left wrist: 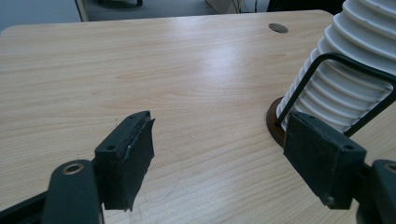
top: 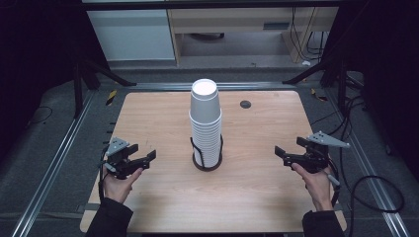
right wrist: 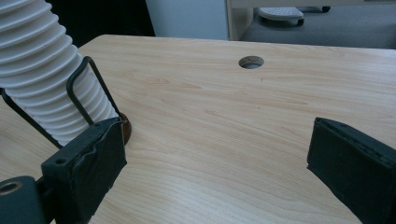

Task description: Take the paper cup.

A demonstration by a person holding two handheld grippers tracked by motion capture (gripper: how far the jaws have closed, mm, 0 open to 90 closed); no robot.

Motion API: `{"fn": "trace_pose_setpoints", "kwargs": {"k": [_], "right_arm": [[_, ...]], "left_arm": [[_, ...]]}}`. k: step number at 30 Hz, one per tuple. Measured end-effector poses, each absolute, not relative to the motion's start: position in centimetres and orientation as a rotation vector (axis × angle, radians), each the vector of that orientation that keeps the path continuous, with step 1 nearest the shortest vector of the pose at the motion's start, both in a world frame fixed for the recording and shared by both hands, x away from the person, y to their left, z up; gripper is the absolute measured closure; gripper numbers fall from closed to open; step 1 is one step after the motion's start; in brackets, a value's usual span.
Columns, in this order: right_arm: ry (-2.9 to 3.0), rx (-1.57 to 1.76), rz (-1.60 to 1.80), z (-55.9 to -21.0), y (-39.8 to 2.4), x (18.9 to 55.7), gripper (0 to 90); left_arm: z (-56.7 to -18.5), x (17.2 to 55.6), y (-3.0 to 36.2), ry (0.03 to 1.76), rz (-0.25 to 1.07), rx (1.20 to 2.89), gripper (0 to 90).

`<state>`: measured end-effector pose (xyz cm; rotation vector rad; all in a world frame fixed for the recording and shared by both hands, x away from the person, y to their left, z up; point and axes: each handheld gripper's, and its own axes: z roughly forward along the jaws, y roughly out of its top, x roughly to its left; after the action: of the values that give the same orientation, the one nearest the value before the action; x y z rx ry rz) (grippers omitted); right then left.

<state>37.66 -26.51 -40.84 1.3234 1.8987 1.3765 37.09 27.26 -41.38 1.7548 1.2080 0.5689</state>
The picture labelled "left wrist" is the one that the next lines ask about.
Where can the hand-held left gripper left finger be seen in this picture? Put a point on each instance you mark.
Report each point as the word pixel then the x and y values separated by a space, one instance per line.
pixel 124 161

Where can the stack of white paper cups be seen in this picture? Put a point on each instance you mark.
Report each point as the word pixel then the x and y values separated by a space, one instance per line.
pixel 351 40

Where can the dark chair base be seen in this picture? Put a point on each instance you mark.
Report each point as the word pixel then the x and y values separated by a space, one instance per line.
pixel 121 2

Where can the black curtain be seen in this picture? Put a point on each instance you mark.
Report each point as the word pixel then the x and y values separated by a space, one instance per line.
pixel 305 4

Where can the grey round table grommet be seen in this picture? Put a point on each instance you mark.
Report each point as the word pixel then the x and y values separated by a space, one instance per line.
pixel 278 28

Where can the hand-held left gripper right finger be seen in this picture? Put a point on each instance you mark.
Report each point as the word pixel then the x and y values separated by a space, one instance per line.
pixel 320 155

